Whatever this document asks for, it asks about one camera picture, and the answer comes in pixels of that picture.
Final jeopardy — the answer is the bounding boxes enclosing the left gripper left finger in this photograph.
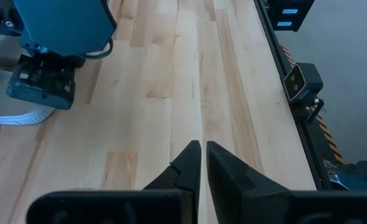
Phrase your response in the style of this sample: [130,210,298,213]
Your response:
[142,139,202,224]

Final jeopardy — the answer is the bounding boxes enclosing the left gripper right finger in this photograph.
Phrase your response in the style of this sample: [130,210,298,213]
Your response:
[206,141,292,224]

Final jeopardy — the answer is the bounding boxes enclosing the yellow black hazard tape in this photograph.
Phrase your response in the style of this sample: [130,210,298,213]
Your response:
[279,43,346,166]

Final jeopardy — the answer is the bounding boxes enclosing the dark blue fabric object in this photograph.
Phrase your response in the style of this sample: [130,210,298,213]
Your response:
[328,150,367,192]

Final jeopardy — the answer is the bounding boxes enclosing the black box blue labels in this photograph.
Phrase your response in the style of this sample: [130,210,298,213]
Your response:
[269,0,315,32]

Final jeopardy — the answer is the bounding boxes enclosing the green cable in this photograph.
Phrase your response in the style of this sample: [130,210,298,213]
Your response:
[83,37,114,60]

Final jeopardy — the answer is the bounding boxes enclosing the black camera bracket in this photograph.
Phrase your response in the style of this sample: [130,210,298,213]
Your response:
[290,91,326,125]

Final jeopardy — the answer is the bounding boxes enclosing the black table camera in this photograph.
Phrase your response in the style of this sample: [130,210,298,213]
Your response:
[283,62,324,102]

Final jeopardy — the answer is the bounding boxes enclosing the black table edge rail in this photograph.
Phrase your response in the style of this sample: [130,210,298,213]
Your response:
[254,0,333,191]

